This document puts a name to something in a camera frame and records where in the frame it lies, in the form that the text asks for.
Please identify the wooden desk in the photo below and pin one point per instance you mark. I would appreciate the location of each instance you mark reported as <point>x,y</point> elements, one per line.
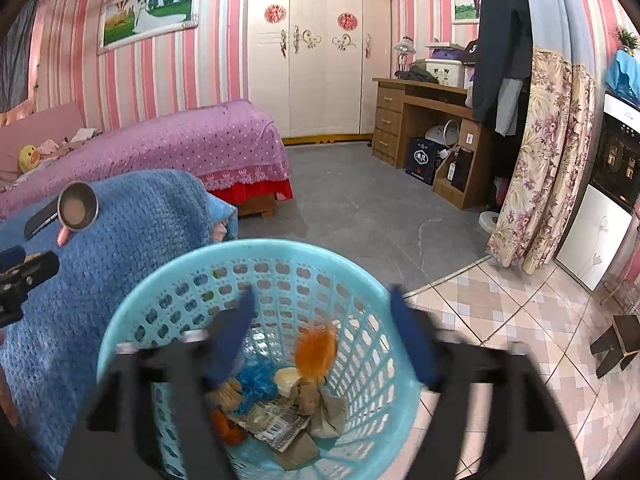
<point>390,120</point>

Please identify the small cardboard box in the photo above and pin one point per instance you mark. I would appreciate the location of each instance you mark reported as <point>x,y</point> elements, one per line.
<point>470,134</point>

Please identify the black cap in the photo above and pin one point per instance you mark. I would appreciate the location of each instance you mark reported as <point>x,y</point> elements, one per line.
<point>472,51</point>

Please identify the black printed box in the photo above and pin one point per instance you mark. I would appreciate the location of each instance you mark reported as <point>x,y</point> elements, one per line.
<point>424,160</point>

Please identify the desk lamp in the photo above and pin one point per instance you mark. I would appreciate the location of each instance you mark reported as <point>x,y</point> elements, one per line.
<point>404,47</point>

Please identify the pink steel-lined cup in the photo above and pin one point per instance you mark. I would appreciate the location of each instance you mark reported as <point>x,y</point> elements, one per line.
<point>77,210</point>

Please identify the red round paper decoration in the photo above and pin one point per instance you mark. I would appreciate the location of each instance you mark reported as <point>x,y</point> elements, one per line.
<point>347,21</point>
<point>274,13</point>

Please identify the white and black cabinet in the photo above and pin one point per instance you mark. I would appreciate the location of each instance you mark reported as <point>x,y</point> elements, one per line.
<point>585,240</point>

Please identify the purple box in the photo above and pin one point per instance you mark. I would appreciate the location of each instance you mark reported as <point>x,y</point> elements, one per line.
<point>446,53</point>

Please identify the pink headboard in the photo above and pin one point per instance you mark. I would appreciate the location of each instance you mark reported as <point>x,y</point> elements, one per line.
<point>45,125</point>

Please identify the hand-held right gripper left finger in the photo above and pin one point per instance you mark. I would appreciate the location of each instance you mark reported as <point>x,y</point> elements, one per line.
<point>227,350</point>

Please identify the floral and light blue curtain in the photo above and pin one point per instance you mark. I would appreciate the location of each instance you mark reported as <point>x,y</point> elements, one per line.
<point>545,160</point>

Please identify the grey curtain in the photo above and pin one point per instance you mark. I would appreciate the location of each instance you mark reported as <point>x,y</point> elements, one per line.
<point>15,60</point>

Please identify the orange peel piece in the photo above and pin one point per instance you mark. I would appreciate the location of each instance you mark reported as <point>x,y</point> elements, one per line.
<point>227,427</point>

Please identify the green potted plant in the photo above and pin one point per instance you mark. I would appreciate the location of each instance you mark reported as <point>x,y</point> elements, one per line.
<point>627,37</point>

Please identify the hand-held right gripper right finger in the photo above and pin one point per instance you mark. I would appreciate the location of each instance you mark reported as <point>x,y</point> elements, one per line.
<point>415,345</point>

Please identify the yellow duck plush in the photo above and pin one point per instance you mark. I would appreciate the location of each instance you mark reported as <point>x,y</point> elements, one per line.
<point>29,158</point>

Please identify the brown paper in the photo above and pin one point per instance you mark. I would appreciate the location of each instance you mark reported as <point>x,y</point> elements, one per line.
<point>300,452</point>
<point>306,397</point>

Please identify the white round appliance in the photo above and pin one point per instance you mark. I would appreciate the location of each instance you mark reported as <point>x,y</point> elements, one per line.
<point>441,132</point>

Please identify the framed wedding picture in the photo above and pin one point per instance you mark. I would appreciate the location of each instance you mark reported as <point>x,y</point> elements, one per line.
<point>150,15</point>

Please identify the blue plastic bag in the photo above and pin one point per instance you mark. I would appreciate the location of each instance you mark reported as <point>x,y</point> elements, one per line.
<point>255,380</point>

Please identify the blue knitted blanket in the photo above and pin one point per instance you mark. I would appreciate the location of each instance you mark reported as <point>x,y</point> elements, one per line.
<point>125,240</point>

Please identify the purple polka dot bed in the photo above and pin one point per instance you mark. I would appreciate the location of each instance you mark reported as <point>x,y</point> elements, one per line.
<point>200,145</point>

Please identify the dark wooden stool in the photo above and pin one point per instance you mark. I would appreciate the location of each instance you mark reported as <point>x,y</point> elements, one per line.
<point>620,340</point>

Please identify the black clothes pile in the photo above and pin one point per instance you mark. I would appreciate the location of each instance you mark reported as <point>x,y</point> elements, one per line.
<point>422,75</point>

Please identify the white cloth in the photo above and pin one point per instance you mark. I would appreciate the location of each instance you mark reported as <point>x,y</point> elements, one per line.
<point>83,135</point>

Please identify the black smartphone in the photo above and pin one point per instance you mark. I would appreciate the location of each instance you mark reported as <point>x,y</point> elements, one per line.
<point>40,222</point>

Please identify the cardboard tube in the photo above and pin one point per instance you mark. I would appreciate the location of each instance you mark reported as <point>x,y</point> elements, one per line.
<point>227,394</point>

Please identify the white wardrobe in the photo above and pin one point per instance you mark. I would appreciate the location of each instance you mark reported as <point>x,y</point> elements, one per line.
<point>320,80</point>

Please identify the light blue cloth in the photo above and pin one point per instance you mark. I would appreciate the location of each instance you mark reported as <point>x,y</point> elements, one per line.
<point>625,77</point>

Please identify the black hanging jacket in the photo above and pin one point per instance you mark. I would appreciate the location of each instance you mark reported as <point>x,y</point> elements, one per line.
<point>502,35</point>

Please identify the white storage box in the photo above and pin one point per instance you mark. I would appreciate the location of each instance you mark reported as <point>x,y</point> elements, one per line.
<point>447,74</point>

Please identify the grey printed snack wrapper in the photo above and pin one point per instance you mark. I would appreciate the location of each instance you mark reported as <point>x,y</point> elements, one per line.
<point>272,422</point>

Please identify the grey hanging shirt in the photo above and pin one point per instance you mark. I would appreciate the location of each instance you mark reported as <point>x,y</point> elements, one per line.
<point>509,107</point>

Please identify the pink plush toy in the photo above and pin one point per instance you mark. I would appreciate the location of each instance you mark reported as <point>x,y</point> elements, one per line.
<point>48,147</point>

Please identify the beige tissue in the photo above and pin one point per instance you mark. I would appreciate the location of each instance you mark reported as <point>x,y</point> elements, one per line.
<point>330,415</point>

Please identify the light blue plastic basket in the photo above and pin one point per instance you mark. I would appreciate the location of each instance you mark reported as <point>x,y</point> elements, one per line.
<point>260,251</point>

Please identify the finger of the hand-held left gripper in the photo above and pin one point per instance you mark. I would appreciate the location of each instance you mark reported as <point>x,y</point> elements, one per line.
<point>11,257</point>
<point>35,266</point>

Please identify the cream round lid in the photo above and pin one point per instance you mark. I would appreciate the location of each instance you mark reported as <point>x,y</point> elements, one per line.
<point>286,380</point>

